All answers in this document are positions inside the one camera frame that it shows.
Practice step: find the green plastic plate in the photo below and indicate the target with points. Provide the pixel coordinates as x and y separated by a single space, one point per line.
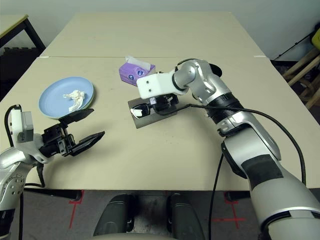
94 96

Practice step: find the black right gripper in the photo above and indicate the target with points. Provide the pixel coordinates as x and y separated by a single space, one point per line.
165 102

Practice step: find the black plastic cup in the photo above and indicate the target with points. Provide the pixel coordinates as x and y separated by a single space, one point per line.
217 71

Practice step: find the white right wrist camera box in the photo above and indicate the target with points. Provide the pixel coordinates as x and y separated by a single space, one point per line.
155 85

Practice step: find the purple tissue box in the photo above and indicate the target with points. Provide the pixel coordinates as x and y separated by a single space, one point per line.
130 72

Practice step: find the grey robot right leg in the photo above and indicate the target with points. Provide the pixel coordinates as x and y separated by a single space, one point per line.
186 217

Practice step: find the grey robot left leg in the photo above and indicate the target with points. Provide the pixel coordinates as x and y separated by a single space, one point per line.
113 215

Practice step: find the black sunglasses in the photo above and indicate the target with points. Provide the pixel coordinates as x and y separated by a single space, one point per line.
141 111

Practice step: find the white tissue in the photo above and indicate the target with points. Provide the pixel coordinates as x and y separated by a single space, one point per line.
76 98

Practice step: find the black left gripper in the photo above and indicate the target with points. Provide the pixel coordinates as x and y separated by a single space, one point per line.
55 141

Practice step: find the green stool wooden legs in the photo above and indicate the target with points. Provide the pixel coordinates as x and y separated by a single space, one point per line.
300 72

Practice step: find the grey glasses case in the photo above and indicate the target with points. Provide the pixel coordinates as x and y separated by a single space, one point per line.
150 121

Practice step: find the black table base foot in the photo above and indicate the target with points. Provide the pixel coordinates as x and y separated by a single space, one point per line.
55 193
236 196

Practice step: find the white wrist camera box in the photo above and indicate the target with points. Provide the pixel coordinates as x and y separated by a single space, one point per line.
155 85
22 130

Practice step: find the grey robot leg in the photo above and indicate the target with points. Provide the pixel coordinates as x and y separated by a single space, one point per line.
113 215
186 217

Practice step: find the dark side table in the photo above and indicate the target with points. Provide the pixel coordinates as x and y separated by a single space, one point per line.
12 23

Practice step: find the black foam floor mats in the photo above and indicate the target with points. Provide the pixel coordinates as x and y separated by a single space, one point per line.
15 60

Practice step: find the blue plastic plate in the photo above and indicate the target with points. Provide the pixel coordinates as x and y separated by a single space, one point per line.
52 100

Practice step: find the black metal rod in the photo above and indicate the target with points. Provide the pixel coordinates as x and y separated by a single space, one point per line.
292 47

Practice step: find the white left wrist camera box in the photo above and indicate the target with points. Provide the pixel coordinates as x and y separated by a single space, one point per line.
22 130

